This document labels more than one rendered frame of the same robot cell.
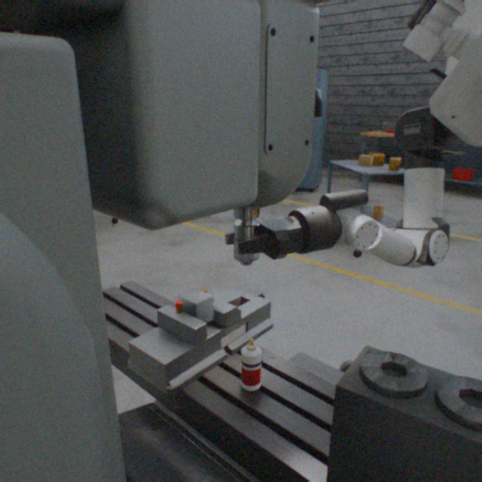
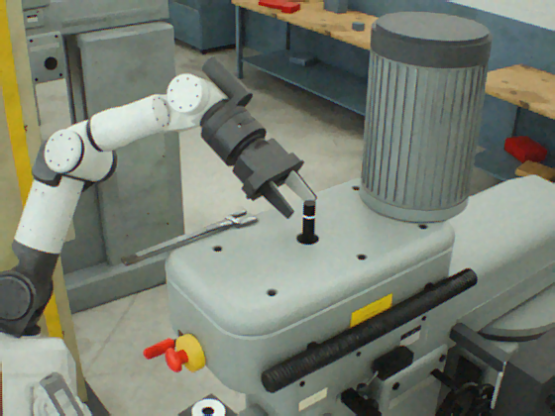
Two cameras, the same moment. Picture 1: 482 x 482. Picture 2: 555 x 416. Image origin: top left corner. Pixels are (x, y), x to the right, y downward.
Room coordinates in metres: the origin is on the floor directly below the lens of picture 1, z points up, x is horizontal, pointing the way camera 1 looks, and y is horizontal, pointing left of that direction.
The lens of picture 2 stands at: (1.66, 0.10, 2.49)
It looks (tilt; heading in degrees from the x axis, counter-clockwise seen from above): 30 degrees down; 190
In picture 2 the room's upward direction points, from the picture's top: 1 degrees clockwise
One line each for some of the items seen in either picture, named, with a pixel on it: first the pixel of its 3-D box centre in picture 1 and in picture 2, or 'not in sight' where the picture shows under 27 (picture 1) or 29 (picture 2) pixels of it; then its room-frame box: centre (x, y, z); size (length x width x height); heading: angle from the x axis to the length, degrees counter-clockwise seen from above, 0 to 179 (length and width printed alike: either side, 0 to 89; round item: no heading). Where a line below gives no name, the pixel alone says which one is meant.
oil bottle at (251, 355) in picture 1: (250, 361); not in sight; (0.69, -0.03, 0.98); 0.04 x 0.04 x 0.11
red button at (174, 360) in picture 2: not in sight; (177, 359); (0.90, -0.19, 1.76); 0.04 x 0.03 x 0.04; 47
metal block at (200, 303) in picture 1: (195, 307); not in sight; (0.81, 0.09, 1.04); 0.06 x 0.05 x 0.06; 49
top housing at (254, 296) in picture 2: not in sight; (312, 274); (0.70, -0.01, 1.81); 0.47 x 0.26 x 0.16; 137
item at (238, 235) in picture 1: (246, 242); not in sight; (0.71, -0.02, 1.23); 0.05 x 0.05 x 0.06
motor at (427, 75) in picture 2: not in sight; (422, 115); (0.53, 0.15, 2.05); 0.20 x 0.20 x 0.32
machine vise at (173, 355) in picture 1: (205, 324); not in sight; (0.84, 0.07, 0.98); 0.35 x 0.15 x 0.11; 139
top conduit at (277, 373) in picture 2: not in sight; (379, 323); (0.79, 0.11, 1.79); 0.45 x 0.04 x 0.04; 137
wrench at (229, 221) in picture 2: not in sight; (189, 237); (0.75, -0.20, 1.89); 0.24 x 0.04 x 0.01; 138
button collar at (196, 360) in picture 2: not in sight; (190, 353); (0.88, -0.17, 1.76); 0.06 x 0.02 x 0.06; 47
